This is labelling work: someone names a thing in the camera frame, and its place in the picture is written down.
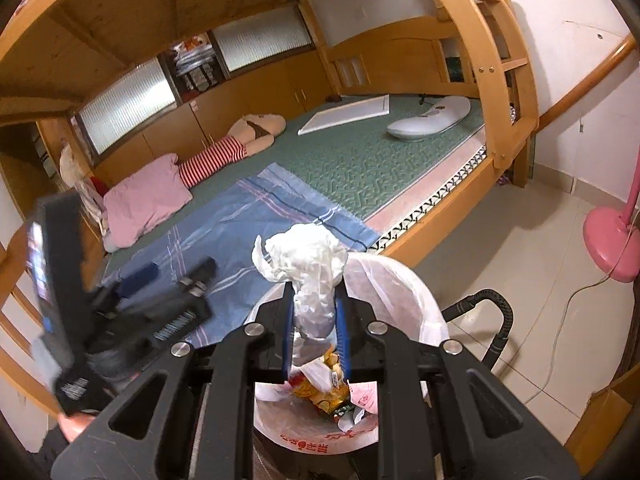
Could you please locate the person's left hand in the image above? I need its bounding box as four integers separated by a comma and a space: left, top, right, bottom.
57, 411, 99, 443

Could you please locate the white handheld appliance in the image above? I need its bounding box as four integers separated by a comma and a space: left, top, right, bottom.
386, 96, 472, 140

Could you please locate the ribbed glass window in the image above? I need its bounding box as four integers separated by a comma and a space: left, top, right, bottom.
77, 60, 178, 156
212, 7, 313, 73

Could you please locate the black corrugated hose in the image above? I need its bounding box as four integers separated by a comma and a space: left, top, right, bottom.
442, 287, 515, 376

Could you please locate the wooden bunk bed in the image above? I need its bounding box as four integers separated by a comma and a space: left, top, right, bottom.
0, 0, 541, 421

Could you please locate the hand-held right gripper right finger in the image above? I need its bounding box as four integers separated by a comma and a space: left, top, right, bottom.
334, 282, 581, 480

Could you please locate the striped plush doll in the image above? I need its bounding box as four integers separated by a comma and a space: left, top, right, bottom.
177, 114, 287, 188

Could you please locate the white tissue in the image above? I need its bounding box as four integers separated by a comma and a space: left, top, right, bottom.
252, 223, 349, 341

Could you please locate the person's left forearm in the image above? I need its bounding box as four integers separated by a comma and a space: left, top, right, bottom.
37, 427, 77, 480

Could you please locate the wooden wall cabinet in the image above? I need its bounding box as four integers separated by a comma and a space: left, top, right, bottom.
92, 50, 333, 171

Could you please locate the trash bin with white liner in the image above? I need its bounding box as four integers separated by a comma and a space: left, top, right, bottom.
247, 252, 451, 461

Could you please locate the blue striped sheet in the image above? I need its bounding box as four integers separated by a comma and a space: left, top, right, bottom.
100, 161, 381, 348

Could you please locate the green bed mat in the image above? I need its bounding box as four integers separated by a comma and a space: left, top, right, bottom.
105, 92, 488, 271

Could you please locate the yellow snack bag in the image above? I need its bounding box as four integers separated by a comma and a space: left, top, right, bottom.
290, 347, 353, 413

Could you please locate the pink pillow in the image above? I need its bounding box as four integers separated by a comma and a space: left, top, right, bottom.
102, 155, 194, 253

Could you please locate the white flat board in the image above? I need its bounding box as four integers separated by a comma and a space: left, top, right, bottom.
297, 94, 391, 136

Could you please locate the pink floor fan stand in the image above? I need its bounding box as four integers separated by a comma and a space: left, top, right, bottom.
582, 160, 640, 283

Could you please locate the wooden wall rail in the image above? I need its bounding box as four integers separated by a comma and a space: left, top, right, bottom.
535, 35, 637, 131

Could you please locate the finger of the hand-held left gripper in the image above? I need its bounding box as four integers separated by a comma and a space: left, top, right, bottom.
85, 290, 215, 376
117, 256, 219, 311

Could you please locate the white power cable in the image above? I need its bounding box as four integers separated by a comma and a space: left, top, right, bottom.
522, 240, 631, 401

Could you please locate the cardboard box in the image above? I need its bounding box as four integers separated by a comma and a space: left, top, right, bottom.
565, 370, 640, 461

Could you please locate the white cloth bundle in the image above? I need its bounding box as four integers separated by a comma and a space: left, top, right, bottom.
59, 142, 88, 191

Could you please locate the pink packet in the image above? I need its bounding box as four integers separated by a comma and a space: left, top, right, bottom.
347, 380, 381, 416

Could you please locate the white hanging cloth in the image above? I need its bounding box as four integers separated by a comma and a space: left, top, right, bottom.
75, 175, 108, 233

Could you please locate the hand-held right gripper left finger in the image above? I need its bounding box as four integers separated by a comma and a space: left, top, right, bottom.
50, 282, 298, 480

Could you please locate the stack of books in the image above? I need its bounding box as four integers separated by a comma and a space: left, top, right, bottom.
167, 35, 223, 93

